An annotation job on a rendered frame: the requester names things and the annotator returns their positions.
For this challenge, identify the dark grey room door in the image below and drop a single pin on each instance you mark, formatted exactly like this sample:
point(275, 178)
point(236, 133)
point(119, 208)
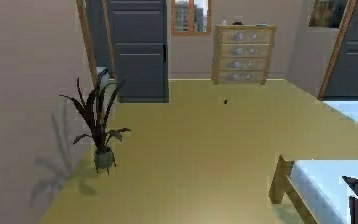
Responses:
point(348, 56)
point(138, 50)

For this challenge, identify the framed wall picture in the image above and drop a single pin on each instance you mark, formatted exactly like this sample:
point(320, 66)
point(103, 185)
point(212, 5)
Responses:
point(327, 13)

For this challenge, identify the grey plant pot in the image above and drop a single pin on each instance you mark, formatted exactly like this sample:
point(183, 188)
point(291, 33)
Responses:
point(103, 159)

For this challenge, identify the dark leafy house plant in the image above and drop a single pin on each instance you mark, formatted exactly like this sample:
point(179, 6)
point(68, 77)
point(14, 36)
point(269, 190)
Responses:
point(95, 120)

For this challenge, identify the light wooden chest of drawers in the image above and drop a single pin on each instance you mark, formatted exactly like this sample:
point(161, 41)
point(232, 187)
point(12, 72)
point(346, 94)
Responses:
point(242, 55)

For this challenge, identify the flat blue-white object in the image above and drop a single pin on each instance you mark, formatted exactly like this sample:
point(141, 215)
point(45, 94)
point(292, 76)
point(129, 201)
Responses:
point(261, 24)

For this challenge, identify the wooden framed window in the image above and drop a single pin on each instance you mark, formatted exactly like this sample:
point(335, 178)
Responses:
point(191, 16)

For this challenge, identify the wooden bed with white mattress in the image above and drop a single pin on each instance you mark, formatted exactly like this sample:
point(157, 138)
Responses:
point(317, 190)

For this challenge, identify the small white vase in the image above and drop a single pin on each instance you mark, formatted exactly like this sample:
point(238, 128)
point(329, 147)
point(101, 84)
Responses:
point(224, 22)

